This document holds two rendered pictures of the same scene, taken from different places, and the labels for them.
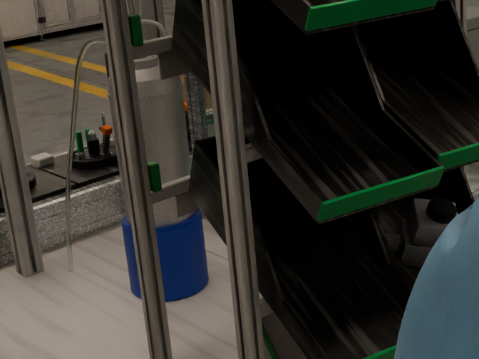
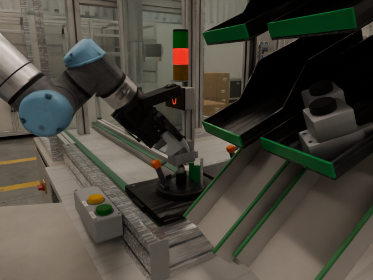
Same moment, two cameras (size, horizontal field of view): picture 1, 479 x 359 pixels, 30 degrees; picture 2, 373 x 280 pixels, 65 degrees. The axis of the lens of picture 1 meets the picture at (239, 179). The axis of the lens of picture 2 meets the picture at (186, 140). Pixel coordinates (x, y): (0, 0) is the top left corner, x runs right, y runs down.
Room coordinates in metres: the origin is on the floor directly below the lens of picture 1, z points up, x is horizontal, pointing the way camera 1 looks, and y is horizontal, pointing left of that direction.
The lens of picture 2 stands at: (0.71, -0.62, 1.32)
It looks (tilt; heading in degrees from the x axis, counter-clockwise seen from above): 15 degrees down; 95
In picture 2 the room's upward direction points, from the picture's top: straight up
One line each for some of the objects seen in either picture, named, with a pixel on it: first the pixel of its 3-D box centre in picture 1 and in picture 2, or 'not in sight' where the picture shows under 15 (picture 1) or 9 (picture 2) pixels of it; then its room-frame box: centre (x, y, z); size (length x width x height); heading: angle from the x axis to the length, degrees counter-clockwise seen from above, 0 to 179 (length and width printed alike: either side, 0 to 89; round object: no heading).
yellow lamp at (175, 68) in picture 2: not in sight; (180, 72); (0.60, 0.36, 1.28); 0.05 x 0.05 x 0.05
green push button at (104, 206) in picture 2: not in sight; (104, 210); (0.44, 0.02, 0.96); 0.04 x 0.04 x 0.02
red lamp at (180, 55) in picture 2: not in sight; (180, 56); (0.60, 0.36, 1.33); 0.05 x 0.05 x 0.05
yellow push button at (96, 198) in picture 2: not in sight; (95, 200); (0.40, 0.07, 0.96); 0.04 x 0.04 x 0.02
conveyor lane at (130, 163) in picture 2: not in sight; (144, 175); (0.45, 0.39, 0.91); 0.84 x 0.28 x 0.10; 128
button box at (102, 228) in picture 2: not in sight; (96, 210); (0.40, 0.07, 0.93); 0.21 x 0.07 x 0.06; 128
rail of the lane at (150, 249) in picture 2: not in sight; (99, 186); (0.33, 0.26, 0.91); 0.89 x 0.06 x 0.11; 128
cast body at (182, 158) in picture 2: not in sight; (184, 148); (0.63, 0.14, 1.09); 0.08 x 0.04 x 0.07; 38
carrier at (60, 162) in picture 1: (93, 144); not in sight; (2.15, 0.36, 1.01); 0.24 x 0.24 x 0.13; 38
